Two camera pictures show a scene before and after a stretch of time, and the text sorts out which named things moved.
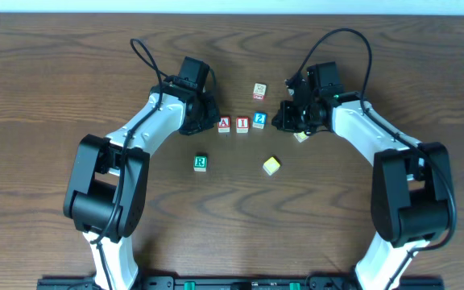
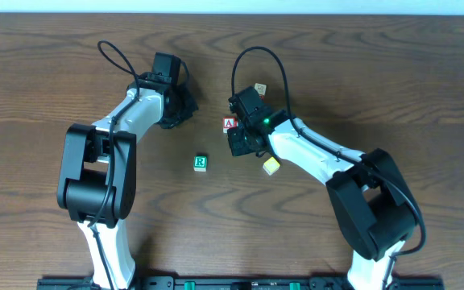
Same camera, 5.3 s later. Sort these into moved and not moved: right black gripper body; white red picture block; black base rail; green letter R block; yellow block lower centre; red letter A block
Moved: red letter A block; right black gripper body
Not moved: white red picture block; black base rail; yellow block lower centre; green letter R block
